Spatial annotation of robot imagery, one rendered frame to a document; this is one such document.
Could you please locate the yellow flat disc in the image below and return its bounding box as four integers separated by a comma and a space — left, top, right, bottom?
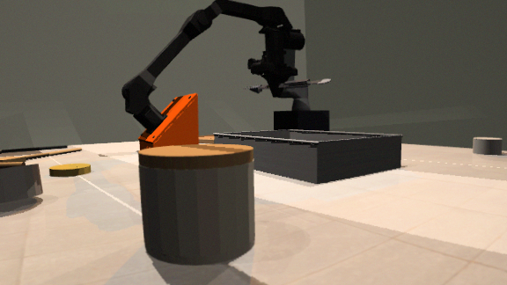
49, 164, 91, 177

